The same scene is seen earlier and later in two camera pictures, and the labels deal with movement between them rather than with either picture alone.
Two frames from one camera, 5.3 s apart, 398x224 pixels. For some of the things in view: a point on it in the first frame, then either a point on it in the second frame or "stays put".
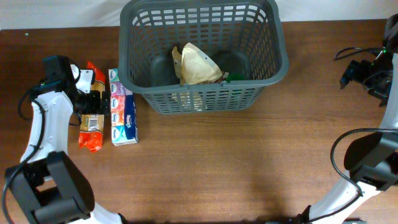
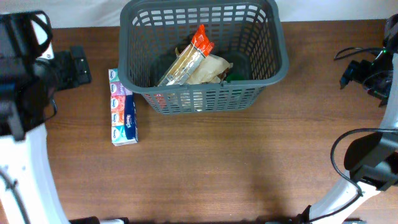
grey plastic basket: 246,37 stays put
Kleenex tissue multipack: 124,118 stays put
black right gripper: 356,71 stays put
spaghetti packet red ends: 92,127 → 180,72
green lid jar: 234,76 stays put
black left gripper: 97,104 → 64,68
